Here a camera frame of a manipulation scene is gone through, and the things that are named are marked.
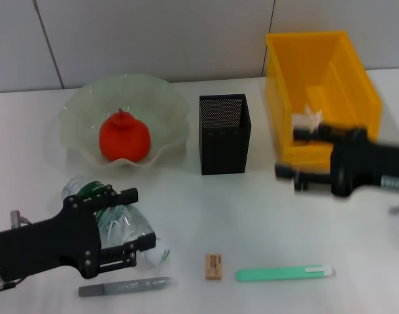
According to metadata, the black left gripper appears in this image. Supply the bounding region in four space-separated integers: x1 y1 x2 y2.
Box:
0 184 158 281

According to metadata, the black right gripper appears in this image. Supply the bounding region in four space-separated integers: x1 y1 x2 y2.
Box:
274 123 399 197

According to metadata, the clear green-label water bottle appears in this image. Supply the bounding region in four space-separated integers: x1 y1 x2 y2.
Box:
61 174 172 271

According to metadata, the white paper ball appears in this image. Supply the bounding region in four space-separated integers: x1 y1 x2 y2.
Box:
291 104 324 132

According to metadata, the red-orange toy orange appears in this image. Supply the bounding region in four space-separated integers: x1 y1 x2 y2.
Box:
98 107 152 163

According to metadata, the mint green pen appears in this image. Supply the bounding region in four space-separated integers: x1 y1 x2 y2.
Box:
235 264 336 283

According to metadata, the grey glitter pen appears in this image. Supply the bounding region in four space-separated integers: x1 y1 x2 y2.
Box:
78 275 179 298

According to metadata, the black mesh pen holder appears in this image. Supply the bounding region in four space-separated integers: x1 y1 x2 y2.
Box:
198 94 252 176

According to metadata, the beige eraser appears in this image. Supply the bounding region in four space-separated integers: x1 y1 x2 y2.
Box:
204 253 225 281

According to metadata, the pale green glass fruit plate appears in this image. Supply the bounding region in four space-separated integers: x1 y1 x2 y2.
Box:
58 74 191 169

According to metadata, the yellow plastic bin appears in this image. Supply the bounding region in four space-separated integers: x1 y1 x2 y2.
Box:
264 30 383 169

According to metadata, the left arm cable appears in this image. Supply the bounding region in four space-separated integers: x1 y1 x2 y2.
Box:
0 277 24 294

